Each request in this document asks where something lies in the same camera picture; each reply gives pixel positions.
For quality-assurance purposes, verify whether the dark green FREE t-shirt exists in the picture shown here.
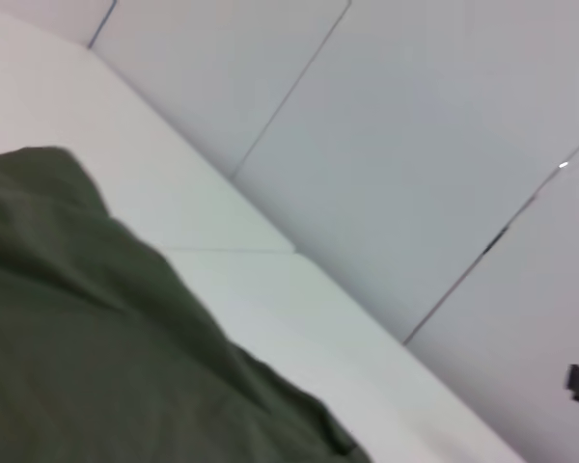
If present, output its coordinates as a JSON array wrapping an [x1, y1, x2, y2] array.
[[0, 146, 373, 463]]

